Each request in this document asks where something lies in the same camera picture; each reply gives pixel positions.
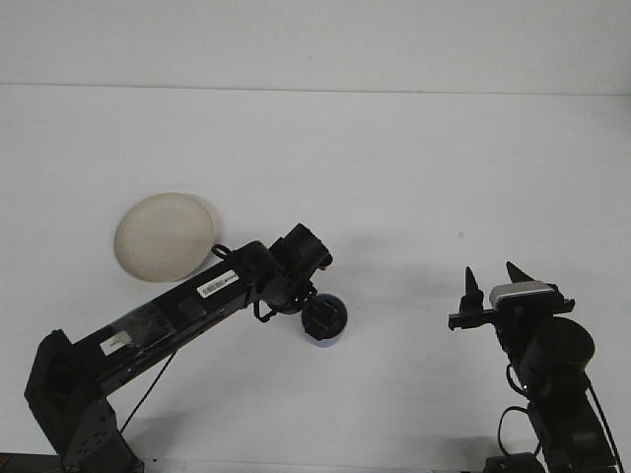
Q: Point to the dark robot mounting platform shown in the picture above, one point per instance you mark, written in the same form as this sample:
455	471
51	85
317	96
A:
20	464

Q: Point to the pale round plate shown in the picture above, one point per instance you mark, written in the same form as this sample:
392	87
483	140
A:
162	236

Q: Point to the pale blue cup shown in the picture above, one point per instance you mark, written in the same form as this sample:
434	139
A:
323	343

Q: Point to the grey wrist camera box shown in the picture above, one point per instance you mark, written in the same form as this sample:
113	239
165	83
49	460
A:
522	293

